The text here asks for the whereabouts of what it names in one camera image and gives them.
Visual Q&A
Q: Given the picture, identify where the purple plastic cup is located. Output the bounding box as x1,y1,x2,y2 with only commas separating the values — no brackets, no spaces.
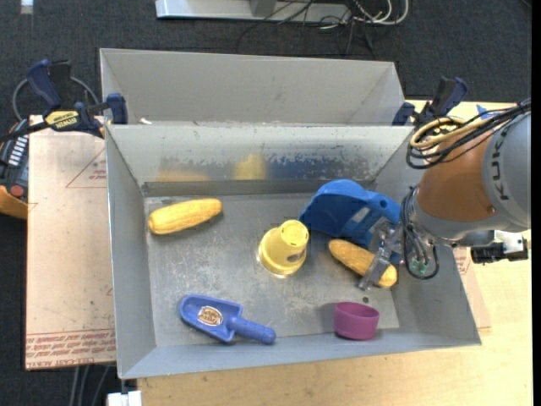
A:
332,301,381,342

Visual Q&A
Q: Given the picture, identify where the yellow toy corn cob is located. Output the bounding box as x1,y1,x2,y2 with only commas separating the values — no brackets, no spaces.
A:
328,238,399,289
147,198,224,236

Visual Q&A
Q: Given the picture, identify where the grey metal bin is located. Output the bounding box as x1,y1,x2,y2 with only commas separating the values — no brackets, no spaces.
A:
99,47,484,381

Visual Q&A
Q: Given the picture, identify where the yellow plastic cup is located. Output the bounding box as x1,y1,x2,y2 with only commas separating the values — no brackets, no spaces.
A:
257,219,310,277

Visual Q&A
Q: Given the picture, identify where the black cylinder on white bracket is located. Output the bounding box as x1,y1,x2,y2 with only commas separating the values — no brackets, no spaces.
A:
470,229,530,265

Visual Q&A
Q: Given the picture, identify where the small blue toy shovel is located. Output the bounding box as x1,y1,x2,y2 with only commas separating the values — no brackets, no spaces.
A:
178,294,277,346

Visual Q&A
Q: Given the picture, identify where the large blue plastic scoop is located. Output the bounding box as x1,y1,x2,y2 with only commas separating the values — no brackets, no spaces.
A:
298,178,403,266

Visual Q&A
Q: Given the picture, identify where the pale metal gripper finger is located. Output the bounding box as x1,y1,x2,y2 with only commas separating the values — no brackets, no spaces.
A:
366,260,389,291
358,255,380,291

